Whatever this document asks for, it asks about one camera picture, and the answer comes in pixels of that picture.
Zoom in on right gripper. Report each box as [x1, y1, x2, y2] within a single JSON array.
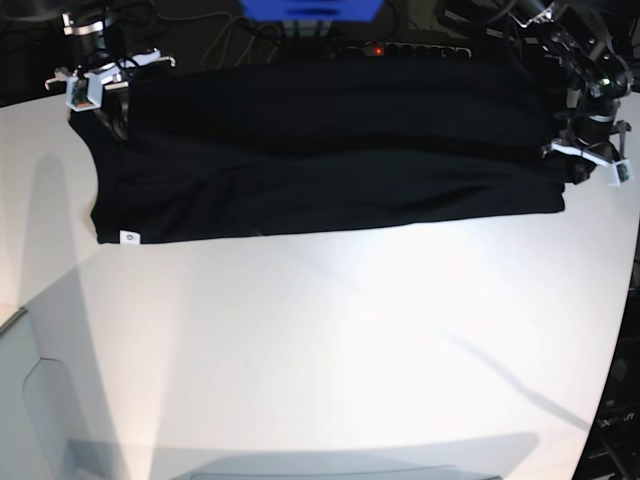
[[44, 29, 175, 93]]

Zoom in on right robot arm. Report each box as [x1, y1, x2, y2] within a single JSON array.
[[44, 1, 177, 91]]

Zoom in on blue box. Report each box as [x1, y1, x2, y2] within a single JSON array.
[[240, 0, 384, 22]]

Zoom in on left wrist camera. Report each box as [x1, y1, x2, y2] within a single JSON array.
[[607, 159, 634, 187]]

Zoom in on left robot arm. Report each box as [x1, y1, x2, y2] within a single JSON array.
[[508, 1, 634, 186]]

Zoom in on black power strip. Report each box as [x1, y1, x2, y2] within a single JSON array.
[[333, 42, 473, 60]]

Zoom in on black T-shirt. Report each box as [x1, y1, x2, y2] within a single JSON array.
[[69, 58, 572, 244]]

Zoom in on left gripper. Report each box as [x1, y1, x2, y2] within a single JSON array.
[[542, 112, 631, 185]]

